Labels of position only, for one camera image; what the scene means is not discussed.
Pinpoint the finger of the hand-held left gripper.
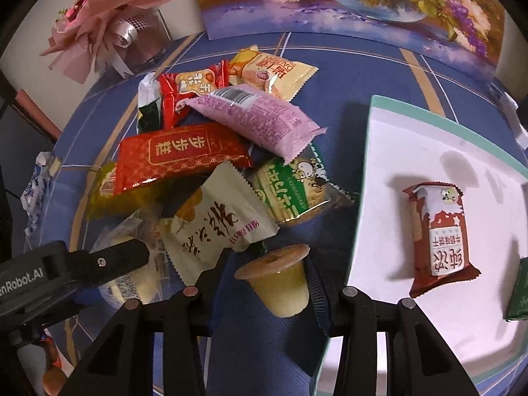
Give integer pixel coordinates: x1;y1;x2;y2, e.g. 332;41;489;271
68;241;151;293

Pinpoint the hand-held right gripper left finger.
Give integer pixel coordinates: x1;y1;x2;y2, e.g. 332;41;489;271
62;249;232;396

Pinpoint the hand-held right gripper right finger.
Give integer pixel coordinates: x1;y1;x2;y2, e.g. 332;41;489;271
305;256;479;396

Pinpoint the yellow jelly cup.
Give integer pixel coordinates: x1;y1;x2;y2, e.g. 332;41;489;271
234;243;311;318

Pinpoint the clear yellow snack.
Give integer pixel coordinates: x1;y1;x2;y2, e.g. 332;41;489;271
93;210;174;310

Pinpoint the cream snack packet orange print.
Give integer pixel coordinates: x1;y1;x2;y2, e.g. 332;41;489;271
159;160;281;287

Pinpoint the green cow print snack packet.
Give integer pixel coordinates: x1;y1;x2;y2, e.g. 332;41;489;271
247;142;356;225

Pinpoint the large red gold snack packet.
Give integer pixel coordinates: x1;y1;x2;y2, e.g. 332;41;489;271
113;123;254;195

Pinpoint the white tray teal rim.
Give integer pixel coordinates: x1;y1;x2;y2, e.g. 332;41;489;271
309;95;528;396

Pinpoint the orange brown object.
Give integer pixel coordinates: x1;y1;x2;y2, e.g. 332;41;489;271
41;336;69;396

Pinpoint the blue white crumpled wrapper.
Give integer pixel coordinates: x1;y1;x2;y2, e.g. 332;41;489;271
20;152;62;236

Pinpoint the brown white snack packet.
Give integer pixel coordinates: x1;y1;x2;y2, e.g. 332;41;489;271
402;182;482;299

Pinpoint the green white snack packet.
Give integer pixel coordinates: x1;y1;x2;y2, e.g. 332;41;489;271
137;72;162;135

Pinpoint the pink snack packet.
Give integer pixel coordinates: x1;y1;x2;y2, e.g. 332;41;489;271
183;83;328;163

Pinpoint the small red snack packet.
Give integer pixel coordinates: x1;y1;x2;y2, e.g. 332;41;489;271
159;60;229;130

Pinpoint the dark green snack packet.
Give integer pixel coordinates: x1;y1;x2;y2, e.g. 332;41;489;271
504;257;528;322

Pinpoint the orange yellow snack packet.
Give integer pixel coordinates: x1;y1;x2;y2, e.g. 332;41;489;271
228;45;319;102

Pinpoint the blue plaid tablecloth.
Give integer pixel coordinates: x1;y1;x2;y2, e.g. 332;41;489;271
25;31;528;396

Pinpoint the pink wrapped bouquet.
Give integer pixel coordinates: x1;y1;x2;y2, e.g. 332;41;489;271
39;0;178;85

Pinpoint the white power strip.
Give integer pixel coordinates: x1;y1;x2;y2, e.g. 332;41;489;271
501;91;528;151

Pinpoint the flower painting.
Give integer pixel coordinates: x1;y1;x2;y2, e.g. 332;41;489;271
187;0;506;81

